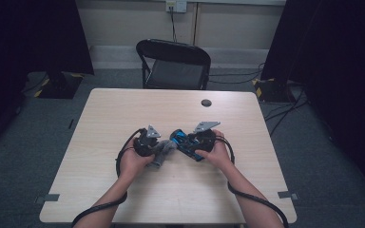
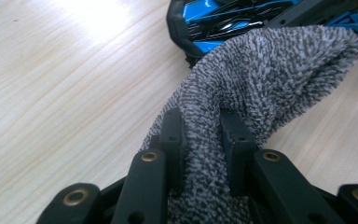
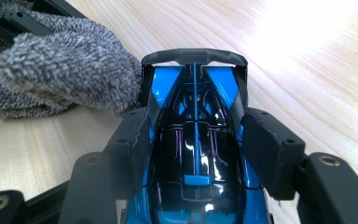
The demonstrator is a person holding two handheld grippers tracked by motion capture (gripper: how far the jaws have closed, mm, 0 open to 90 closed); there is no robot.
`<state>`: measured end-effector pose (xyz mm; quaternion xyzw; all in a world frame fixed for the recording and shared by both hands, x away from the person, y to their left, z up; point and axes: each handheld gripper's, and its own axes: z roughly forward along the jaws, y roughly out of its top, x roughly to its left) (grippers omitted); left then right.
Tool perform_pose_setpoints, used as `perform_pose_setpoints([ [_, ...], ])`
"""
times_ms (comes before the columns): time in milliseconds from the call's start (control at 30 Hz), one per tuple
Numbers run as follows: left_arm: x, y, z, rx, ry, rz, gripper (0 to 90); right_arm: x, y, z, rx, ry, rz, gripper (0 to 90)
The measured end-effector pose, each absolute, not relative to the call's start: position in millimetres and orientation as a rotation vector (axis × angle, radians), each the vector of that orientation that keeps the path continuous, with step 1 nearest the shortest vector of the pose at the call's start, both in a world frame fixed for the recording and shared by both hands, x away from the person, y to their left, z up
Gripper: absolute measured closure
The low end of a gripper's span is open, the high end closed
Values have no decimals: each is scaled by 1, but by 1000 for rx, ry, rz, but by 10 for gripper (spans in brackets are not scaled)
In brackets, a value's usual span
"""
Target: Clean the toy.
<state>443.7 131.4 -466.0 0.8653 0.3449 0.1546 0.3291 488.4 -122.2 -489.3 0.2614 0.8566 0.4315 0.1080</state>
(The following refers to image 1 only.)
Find grey cloth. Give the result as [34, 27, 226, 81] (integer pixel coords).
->
[147, 140, 179, 169]

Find white wall socket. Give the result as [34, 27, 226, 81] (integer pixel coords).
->
[165, 0, 188, 13]

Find grey tape strip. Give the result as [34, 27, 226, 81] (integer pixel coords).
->
[34, 193, 61, 205]
[278, 190, 299, 201]

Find black curtain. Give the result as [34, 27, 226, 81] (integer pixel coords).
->
[260, 0, 365, 203]
[0, 0, 95, 160]

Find black stand base yellow stripes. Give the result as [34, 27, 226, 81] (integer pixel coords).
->
[251, 77, 297, 104]
[32, 70, 85, 100]

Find person's left hand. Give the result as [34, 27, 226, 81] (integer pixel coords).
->
[119, 139, 156, 181]

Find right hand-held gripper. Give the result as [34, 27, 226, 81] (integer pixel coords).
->
[188, 121, 221, 153]

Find person's right hand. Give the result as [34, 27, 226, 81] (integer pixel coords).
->
[195, 128, 235, 173]

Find hand-held gripper black cable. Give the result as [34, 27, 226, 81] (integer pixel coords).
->
[70, 127, 147, 228]
[214, 135, 291, 228]

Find right hand-held gripper black cable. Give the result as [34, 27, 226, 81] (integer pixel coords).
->
[214, 135, 291, 228]

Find left hand-held gripper black cable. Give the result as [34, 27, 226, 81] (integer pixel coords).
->
[70, 127, 147, 228]

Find black socket cable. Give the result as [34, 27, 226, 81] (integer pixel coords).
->
[169, 6, 179, 43]

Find blue toy car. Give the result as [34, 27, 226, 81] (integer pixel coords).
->
[169, 128, 205, 162]

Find black folding chair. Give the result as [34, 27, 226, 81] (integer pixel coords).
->
[135, 38, 212, 91]

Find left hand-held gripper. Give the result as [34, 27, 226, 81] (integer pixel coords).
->
[133, 123, 163, 158]

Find black floor cables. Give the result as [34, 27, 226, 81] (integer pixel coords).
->
[263, 85, 311, 138]
[208, 61, 266, 86]

